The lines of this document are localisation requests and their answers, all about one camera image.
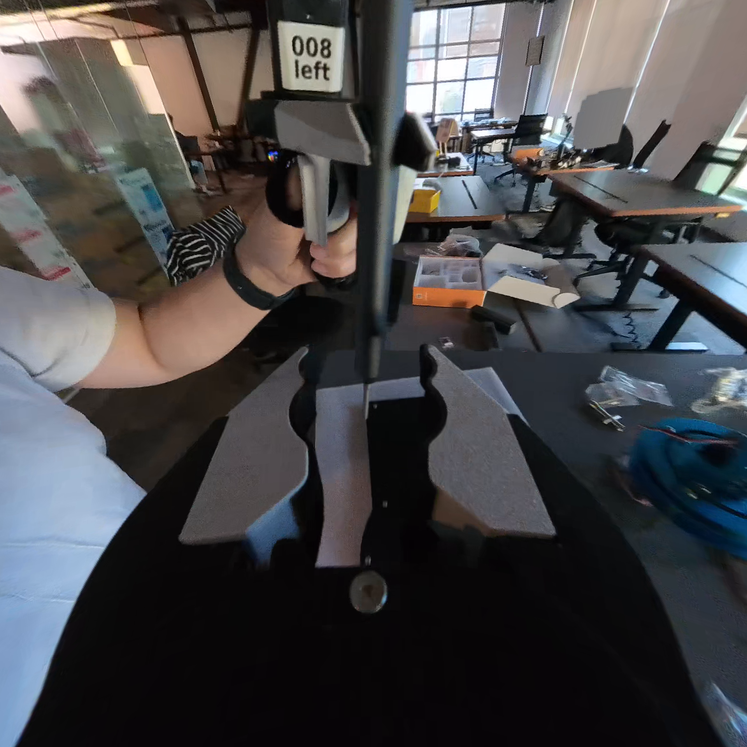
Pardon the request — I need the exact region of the person's left forearm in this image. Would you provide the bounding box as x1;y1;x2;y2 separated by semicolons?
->
76;257;281;391

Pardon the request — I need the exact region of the white shirt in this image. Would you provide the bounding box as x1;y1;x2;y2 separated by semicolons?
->
0;265;148;747

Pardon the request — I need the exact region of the wood-edged office desk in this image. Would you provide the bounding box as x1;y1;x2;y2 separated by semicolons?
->
547;168;743;260
613;241;747;352
405;174;506;230

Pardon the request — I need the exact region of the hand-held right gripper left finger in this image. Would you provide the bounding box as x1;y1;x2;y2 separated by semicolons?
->
179;346;319;564

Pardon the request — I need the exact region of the black office chair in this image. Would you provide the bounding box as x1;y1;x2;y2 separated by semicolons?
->
575;119;707;281
496;112;551;170

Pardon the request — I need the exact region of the black wristband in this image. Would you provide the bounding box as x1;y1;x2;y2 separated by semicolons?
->
223;240;300;311

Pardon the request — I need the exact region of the small black case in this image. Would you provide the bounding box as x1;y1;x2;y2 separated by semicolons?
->
470;305;520;337

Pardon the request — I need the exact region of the white foam mat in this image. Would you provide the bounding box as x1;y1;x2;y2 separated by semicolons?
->
314;366;527;568

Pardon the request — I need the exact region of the orange parts box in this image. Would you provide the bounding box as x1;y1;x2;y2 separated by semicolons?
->
412;256;489;309

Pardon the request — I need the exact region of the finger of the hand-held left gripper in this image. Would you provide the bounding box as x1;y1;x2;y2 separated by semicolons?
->
273;98;372;168
392;112;440;245

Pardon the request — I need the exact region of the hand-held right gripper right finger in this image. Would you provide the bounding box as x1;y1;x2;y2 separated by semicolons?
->
420;343;556;538

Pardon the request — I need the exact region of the striped black white cloth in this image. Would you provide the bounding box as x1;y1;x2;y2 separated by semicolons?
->
166;206;247;287

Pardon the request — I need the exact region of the large clear plastic bag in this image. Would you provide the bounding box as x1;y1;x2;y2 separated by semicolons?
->
691;368;747;416

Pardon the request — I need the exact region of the person's left hand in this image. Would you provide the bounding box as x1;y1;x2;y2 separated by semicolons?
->
232;198;358;295

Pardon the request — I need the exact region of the small clear plastic bag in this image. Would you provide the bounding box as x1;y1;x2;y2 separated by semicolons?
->
601;366;673;407
586;382;640;409

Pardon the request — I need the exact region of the white box lid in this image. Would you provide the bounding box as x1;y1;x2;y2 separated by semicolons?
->
483;243;582;310

